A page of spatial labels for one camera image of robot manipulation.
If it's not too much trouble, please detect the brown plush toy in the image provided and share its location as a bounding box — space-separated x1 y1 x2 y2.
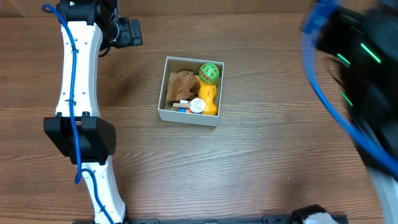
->
166 70 201 101

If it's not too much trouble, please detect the green number ball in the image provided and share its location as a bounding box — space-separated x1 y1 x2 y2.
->
199 62 220 84

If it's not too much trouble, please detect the colourful puzzle cube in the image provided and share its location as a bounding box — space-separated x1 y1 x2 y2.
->
178 100 192 113

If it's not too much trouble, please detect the yellow toy whale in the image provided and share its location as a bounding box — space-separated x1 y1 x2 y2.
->
197 76 218 116

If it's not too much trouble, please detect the small wooden rattle drum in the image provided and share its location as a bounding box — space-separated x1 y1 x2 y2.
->
172 98 206 114

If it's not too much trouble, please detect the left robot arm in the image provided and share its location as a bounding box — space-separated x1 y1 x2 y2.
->
42 0 143 223

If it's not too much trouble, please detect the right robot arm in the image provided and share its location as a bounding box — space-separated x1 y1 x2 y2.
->
302 1 397 223

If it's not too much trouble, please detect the white cardboard box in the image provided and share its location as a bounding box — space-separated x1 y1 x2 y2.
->
158 57 224 126

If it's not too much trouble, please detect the left blue cable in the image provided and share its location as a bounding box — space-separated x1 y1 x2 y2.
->
42 3 116 224

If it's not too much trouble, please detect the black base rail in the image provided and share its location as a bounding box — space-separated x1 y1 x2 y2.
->
72 213 349 224

